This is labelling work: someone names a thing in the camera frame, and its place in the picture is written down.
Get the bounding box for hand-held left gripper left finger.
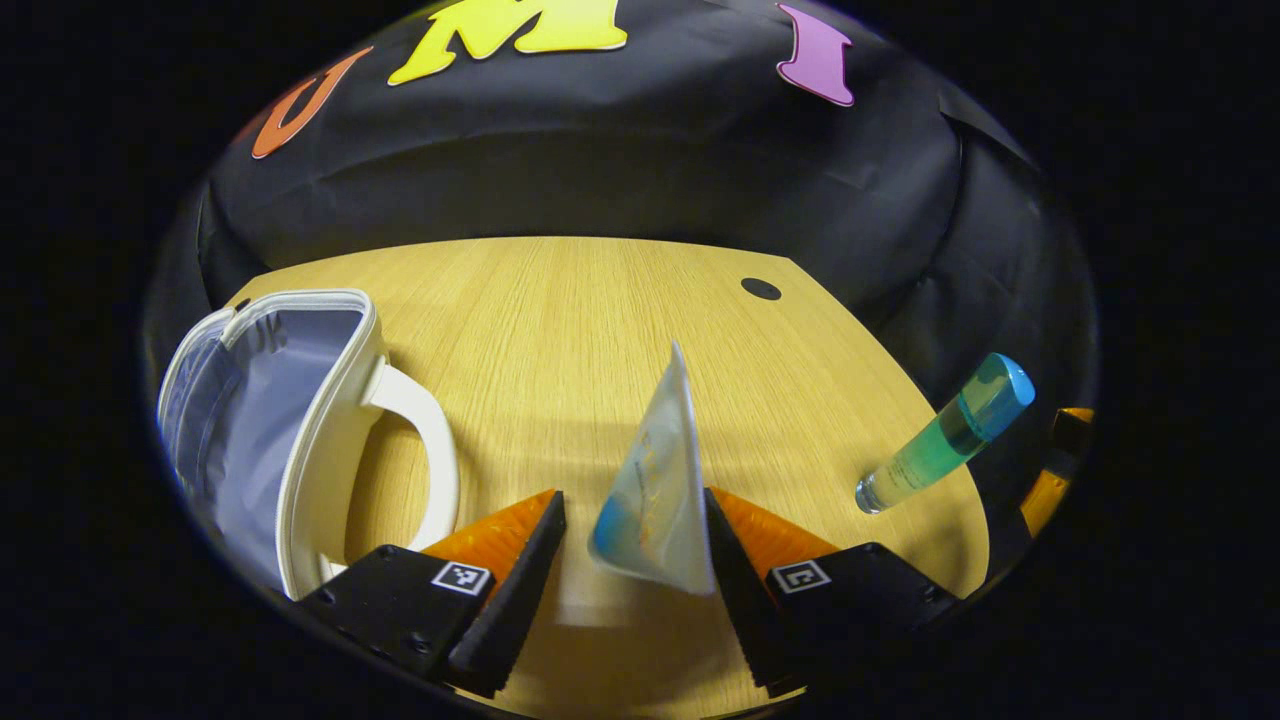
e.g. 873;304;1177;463
295;489;568;700

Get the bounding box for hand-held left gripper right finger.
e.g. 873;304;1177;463
703;487;962;699

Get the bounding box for blue capped clear bottle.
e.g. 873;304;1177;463
855;352;1037;516

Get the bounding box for white blue squeeze tube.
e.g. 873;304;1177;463
588;340;718;598

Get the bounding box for white suitcase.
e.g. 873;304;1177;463
157;288;462;602

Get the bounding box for black backdrop cloth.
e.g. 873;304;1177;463
145;0;1101;541

